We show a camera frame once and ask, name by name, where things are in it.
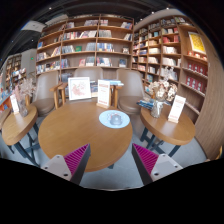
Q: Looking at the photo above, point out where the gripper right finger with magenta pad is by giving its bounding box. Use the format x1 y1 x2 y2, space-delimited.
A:
132 143 182 185

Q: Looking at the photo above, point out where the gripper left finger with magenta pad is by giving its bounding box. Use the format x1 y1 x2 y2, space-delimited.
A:
42 144 91 185

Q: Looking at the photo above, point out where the grey computer mouse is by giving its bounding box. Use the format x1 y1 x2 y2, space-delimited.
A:
110 113 122 125

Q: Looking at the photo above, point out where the round light blue mouse pad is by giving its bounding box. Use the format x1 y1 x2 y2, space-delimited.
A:
99 110 130 129

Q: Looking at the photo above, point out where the round wooden right table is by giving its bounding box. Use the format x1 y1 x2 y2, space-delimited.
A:
140 105 195 146

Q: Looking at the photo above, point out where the stack of books on table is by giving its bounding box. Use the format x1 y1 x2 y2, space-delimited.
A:
137 99 154 110

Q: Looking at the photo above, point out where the white sign on right table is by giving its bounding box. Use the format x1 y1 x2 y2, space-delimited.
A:
168 95 186 123

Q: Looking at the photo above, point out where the white sign on table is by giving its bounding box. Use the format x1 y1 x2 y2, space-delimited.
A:
168 95 186 123
10 94 19 114

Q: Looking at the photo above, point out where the round wooden left table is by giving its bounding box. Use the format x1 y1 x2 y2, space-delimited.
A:
2 105 38 146

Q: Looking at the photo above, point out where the beige armchair right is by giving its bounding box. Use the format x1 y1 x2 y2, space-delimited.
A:
116 69 144 114

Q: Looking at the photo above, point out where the beige armchair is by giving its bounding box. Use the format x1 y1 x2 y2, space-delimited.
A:
116 69 144 114
74 67 103 81
32 71 59 117

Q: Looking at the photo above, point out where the glass vase with dried flowers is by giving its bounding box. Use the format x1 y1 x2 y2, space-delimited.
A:
149 80 177 118

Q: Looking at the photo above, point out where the beige armchair left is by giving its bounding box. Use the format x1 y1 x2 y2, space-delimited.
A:
32 71 59 117

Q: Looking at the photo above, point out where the white framed red picture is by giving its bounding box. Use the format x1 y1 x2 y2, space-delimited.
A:
68 77 91 100

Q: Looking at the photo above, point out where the white sign on left table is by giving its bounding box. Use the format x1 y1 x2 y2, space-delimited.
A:
10 94 19 114

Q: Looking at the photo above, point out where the white sign on wooden stand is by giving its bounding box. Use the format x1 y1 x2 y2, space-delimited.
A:
97 80 110 108

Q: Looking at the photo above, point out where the left vase with dried flowers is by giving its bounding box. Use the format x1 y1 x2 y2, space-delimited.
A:
14 78 36 117

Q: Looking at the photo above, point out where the beige armchair middle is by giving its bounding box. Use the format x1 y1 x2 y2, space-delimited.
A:
74 67 103 81

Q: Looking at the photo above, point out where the distant bookshelf far left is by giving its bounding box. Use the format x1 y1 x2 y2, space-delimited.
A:
6 54 26 91

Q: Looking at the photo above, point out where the large wooden bookshelf centre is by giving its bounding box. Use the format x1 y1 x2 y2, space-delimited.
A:
36 14 133 75

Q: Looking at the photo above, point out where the large wooden bookshelf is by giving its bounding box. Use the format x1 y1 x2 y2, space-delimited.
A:
132 15 208 121
36 14 133 75

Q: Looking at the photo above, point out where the large wooden bookshelf right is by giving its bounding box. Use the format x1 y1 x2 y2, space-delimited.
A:
132 15 208 121

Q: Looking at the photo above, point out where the yellow framed poster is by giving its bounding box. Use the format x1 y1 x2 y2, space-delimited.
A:
188 32 206 54

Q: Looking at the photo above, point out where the white ceiling air unit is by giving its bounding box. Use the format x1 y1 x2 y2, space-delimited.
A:
22 20 45 32

